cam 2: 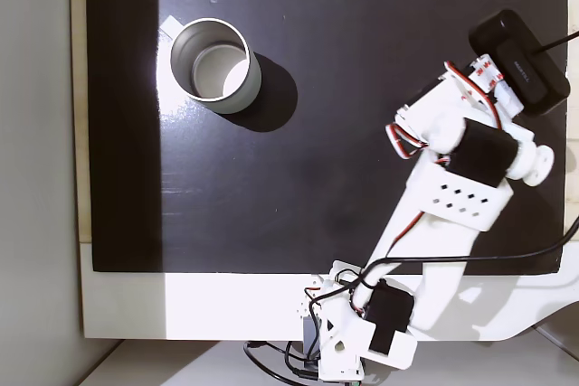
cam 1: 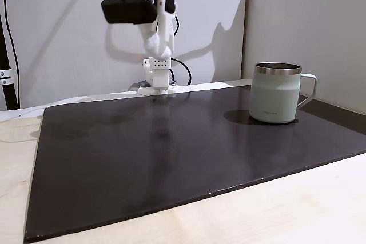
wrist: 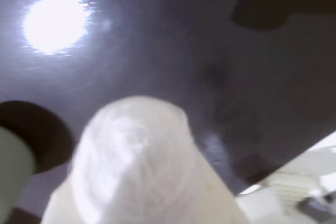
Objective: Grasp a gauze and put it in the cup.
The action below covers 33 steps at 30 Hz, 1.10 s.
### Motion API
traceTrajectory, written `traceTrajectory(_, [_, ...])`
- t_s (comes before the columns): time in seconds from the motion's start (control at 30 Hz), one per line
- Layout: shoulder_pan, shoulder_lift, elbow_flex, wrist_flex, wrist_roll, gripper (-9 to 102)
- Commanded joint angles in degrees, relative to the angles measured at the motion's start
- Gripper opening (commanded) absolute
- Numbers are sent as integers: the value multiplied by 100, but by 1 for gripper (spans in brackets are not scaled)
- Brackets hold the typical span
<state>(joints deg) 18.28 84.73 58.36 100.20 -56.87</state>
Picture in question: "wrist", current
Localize white gauze pack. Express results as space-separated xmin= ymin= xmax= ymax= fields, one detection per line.
xmin=235 ymin=131 xmax=336 ymax=224

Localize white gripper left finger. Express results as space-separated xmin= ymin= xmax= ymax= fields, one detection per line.
xmin=41 ymin=175 xmax=81 ymax=224

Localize pale green steel-rimmed cup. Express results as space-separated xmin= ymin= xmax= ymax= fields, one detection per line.
xmin=0 ymin=125 xmax=37 ymax=176

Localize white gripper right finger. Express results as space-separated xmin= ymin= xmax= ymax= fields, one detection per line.
xmin=167 ymin=140 xmax=250 ymax=224

